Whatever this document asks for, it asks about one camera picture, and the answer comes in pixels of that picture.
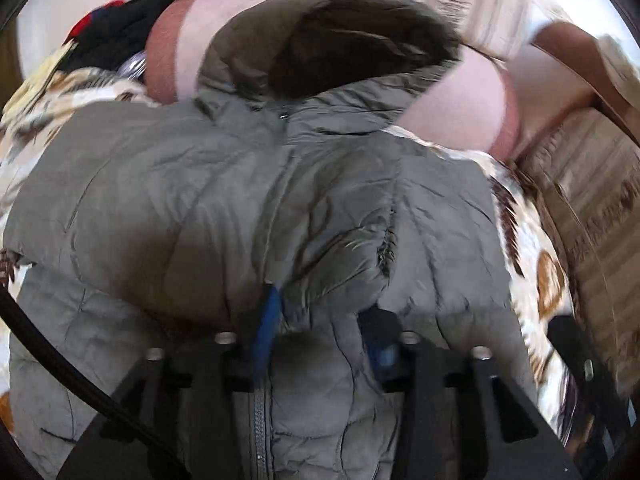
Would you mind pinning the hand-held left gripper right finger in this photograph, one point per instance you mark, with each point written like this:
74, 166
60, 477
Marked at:
383, 351

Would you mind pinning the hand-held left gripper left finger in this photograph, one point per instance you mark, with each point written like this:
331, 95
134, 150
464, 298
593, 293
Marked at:
270, 311

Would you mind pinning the grey quilted hooded jacket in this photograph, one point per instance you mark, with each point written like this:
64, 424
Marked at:
225, 200

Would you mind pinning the pile of dark clothes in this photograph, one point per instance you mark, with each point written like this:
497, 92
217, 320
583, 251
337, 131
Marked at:
115, 35

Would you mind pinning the white leaf print blanket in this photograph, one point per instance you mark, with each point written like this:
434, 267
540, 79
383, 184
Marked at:
540, 280

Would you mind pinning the short striped floral sofa cushion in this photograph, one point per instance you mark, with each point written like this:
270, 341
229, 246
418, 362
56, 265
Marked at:
590, 185

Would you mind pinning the pink sofa cushion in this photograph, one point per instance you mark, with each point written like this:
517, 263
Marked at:
480, 105

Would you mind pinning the brown wooden sofa armrest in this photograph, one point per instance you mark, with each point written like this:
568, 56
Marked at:
575, 55

